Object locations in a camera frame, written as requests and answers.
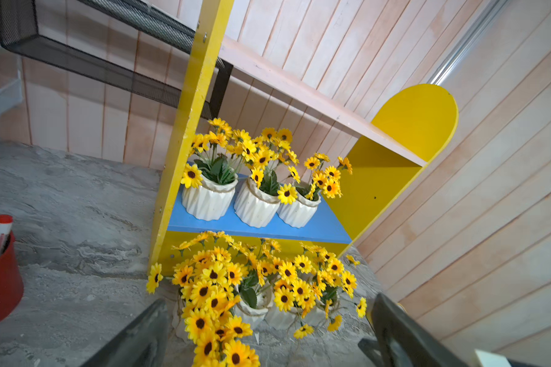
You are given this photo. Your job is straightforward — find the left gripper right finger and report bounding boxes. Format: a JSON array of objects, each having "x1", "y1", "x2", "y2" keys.
[{"x1": 358, "y1": 293, "x2": 466, "y2": 366}]

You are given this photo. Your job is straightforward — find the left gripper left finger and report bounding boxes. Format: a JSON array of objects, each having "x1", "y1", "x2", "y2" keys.
[{"x1": 82, "y1": 299, "x2": 170, "y2": 367}]

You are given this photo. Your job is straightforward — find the yellow two-tier shelf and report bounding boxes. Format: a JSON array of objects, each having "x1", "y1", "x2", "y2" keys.
[{"x1": 148, "y1": 1, "x2": 459, "y2": 274}]

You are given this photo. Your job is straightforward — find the black mesh basket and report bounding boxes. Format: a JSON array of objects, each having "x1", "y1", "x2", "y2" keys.
[{"x1": 0, "y1": 0, "x2": 234, "y2": 121}]

